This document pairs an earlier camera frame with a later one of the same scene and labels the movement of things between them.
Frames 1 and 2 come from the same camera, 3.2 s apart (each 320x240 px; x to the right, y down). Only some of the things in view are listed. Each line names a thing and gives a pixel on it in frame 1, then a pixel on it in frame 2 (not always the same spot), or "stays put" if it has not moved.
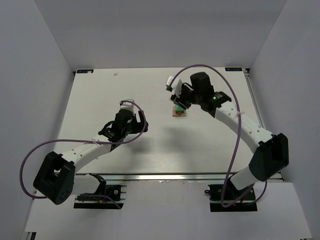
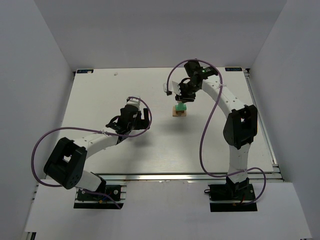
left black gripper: (110, 133) stays put
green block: (178, 108) stays put
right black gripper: (180, 100) → (185, 98)
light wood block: (174, 111) stays put
